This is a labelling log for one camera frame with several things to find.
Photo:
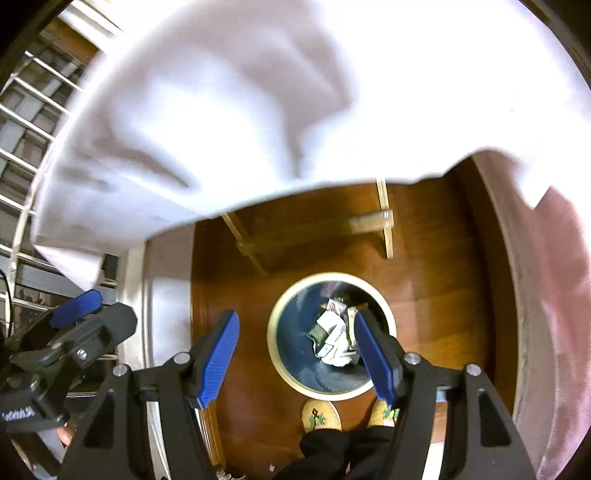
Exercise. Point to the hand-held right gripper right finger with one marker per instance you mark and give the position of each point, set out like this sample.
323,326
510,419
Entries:
376,360

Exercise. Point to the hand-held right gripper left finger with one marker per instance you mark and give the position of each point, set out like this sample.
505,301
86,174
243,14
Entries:
219,355

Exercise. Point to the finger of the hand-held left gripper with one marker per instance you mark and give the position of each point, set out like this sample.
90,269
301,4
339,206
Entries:
106,325
76,307

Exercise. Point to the white wrappers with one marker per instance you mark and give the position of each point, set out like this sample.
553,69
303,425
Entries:
332,339

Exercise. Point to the round dark blue bin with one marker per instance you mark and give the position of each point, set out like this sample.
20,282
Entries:
295,350

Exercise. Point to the yellow patterned slipper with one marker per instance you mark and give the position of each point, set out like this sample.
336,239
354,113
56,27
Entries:
321,415
383,413

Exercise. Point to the person's black trousers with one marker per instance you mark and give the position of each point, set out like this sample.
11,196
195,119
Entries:
332,457

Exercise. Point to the pale wooden rack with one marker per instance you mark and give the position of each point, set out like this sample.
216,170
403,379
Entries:
385,217

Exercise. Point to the pink blanket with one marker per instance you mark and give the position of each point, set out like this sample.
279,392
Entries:
563,286

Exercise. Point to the metal window grille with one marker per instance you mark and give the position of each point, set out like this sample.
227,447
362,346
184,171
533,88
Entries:
18,110

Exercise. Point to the cartoon printed sheet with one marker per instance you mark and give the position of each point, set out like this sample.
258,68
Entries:
277,92

